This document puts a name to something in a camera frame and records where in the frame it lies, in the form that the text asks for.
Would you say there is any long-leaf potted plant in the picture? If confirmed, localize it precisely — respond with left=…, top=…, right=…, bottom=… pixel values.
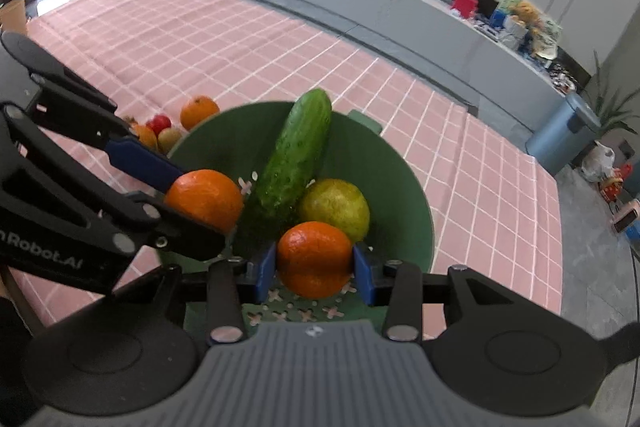
left=582, top=52, right=640, bottom=148

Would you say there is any grey marble tv cabinet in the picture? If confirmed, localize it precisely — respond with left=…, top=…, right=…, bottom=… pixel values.
left=149, top=0, right=576, bottom=128

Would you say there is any brown kiwi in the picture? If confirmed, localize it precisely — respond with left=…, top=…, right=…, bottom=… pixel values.
left=157, top=128, right=183, bottom=154

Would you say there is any orange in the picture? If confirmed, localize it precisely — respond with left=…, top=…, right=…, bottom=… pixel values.
left=180, top=95, right=221, bottom=131
left=276, top=221, right=354, bottom=300
left=164, top=169, right=245, bottom=234

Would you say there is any blue-grey trash can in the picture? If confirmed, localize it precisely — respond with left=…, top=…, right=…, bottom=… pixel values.
left=525, top=92, right=602, bottom=178

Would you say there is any red gift bag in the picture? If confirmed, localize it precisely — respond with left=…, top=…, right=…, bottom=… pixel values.
left=600, top=164, right=631, bottom=202

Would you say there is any small orange persimmon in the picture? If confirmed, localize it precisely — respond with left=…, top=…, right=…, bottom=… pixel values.
left=131, top=123, right=158, bottom=152

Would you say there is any green cucumber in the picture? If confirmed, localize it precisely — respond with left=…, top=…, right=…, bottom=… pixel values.
left=254, top=88, right=333, bottom=224

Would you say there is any pink space heater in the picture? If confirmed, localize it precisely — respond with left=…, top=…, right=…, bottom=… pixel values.
left=612, top=202, right=640, bottom=235

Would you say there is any white plastic bag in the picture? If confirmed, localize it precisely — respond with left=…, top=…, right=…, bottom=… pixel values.
left=580, top=142, right=617, bottom=182

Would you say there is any yellow-green pear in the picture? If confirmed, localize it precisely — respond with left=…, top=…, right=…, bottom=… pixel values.
left=298, top=178, right=371, bottom=244

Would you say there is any red box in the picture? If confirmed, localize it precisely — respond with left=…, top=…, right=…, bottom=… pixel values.
left=450, top=0, right=479, bottom=20

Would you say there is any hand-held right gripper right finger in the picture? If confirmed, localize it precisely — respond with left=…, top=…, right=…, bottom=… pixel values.
left=352, top=243, right=507, bottom=342

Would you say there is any pink checkered tablecloth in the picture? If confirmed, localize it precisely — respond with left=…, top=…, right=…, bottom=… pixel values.
left=10, top=0, right=563, bottom=340

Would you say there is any brown teddy bear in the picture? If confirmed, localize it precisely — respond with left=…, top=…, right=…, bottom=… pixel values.
left=510, top=2, right=543, bottom=32

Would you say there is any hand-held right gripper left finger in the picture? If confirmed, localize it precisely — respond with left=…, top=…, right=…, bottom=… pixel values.
left=147, top=243, right=277, bottom=344

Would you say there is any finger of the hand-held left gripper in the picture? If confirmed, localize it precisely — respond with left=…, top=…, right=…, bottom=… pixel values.
left=0, top=31, right=185, bottom=196
left=0, top=102, right=228, bottom=261

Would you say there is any green colander bowl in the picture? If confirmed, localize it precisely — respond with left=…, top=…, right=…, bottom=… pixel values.
left=159, top=102, right=435, bottom=333

